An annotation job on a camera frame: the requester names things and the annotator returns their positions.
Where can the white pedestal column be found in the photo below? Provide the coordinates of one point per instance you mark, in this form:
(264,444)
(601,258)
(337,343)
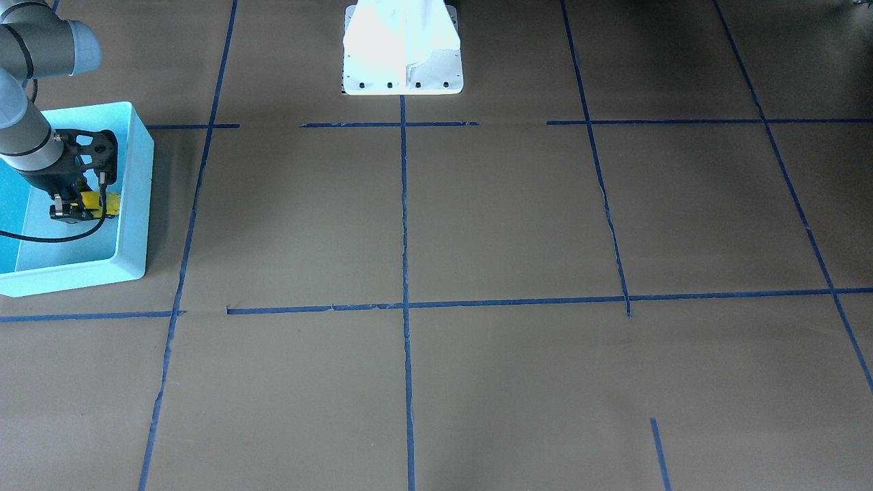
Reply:
(401,48)

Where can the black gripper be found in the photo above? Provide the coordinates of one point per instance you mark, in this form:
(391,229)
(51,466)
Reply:
(52,183)

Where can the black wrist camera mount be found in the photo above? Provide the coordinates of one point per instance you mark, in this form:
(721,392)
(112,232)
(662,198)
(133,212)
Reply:
(84,151)

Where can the yellow beetle toy car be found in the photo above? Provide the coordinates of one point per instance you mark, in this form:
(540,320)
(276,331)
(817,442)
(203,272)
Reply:
(95,206)

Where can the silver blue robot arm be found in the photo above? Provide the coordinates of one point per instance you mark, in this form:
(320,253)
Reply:
(37,43)

